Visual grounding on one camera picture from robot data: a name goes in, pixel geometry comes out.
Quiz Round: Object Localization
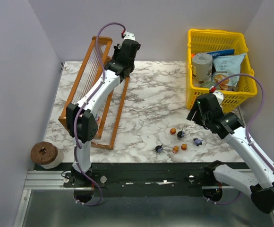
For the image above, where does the black hat donkey toy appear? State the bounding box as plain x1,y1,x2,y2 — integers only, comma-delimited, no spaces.
177,129,185,140
154,144,163,153

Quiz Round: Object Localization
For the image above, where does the brown tiered acrylic shelf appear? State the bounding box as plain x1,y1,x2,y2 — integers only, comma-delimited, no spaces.
59,32,140,150

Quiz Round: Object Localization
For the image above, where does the grey cylindrical canister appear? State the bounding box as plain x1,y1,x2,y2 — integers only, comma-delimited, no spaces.
191,53,213,82

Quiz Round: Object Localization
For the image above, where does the dark blue box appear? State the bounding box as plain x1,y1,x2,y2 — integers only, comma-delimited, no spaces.
206,49,235,58

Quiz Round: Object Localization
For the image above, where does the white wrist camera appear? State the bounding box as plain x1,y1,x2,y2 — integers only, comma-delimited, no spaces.
209,87,224,105
121,31,135,41

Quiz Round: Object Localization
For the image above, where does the orange bear toy front left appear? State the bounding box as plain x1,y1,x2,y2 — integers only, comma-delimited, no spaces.
172,146,179,154

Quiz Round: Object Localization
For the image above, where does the light blue chips bag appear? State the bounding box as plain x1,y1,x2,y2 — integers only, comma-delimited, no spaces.
212,53,246,90

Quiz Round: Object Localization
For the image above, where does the orange bear toy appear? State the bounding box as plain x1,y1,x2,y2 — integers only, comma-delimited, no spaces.
172,146,179,154
181,143,188,150
170,128,176,135

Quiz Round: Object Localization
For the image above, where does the orange bear toy front right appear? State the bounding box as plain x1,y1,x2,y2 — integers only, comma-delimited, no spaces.
181,143,188,150

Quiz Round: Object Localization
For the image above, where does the purple donkey toy lying down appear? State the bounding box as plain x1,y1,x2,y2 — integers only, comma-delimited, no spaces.
193,138,203,146

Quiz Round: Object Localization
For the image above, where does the black hat donkey toy back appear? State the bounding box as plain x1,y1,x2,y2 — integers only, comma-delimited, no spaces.
177,129,185,140

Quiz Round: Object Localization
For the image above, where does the brown topped white roll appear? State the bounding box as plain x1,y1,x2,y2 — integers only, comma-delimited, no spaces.
30,141,64,169

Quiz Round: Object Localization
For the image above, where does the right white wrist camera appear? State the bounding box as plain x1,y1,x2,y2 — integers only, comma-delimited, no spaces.
209,87,224,105

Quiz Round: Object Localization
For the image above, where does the orange bear toy back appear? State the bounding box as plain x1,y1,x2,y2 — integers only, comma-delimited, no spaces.
170,128,176,135

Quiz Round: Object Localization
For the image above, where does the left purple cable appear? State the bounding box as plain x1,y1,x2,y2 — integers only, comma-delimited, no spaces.
72,22,126,206

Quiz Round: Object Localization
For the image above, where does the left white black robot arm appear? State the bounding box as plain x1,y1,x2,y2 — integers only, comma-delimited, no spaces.
66,36,140,173

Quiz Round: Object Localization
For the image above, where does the black hat donkey toy front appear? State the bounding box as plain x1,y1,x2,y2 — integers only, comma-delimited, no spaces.
154,144,163,153

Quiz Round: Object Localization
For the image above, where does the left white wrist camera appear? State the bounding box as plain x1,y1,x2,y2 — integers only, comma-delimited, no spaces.
121,31,135,41

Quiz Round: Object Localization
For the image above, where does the green round item in basket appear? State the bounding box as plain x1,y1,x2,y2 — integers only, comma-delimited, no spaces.
200,81,216,89

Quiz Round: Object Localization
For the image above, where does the yellow plastic basket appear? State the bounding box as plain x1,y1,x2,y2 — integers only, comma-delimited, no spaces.
186,29,257,112

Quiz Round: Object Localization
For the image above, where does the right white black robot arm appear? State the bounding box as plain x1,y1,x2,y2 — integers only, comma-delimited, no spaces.
187,91,274,214

